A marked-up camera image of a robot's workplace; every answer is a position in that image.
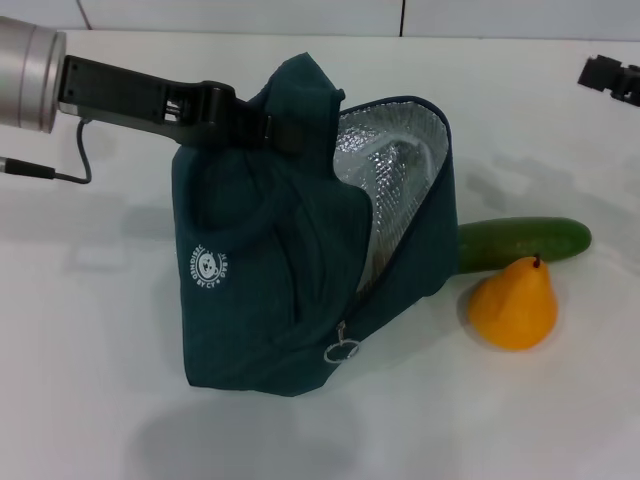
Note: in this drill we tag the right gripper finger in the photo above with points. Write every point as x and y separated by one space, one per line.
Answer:
600 75

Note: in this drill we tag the green cucumber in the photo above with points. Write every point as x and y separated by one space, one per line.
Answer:
525 240

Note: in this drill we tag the yellow pear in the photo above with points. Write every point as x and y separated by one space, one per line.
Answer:
515 310

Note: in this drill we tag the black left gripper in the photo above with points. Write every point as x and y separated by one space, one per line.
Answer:
115 95

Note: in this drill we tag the dark teal insulated lunch bag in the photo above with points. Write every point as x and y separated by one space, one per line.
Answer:
275 275

